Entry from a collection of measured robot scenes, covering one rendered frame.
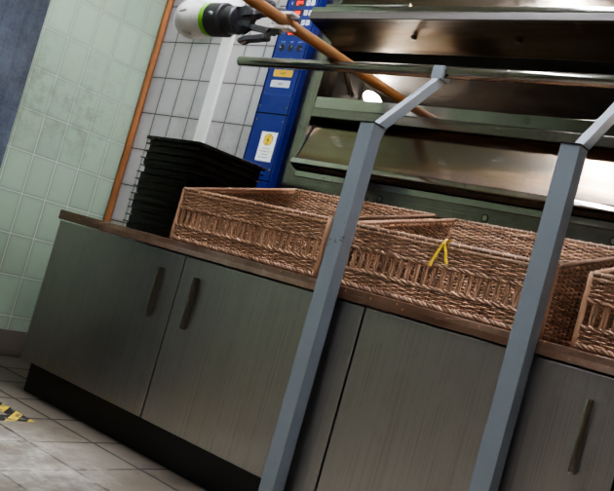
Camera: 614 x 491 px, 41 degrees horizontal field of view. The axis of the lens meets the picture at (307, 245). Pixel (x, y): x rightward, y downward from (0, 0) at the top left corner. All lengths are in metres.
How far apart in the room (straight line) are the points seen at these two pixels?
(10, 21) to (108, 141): 1.08
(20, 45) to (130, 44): 1.06
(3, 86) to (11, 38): 0.13
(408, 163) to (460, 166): 0.17
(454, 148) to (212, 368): 0.97
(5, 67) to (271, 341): 1.03
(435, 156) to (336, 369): 0.88
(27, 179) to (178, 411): 1.33
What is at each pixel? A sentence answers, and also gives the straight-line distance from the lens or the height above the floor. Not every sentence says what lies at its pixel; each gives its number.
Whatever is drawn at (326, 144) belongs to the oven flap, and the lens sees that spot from 2.73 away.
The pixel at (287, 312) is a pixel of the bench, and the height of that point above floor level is 0.48.
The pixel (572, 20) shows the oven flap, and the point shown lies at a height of 1.39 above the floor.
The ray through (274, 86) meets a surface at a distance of 2.92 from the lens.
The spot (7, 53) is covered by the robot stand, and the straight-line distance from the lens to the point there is 2.39.
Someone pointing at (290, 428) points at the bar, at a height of 0.25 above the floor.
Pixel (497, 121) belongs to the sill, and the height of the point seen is 1.15.
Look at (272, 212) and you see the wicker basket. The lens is 2.12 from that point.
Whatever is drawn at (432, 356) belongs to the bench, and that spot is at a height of 0.49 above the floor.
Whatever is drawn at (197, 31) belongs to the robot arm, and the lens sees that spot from 2.38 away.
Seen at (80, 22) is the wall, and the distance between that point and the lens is 3.28.
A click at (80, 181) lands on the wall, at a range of 3.31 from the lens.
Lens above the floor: 0.56
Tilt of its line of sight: 3 degrees up
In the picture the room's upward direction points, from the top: 16 degrees clockwise
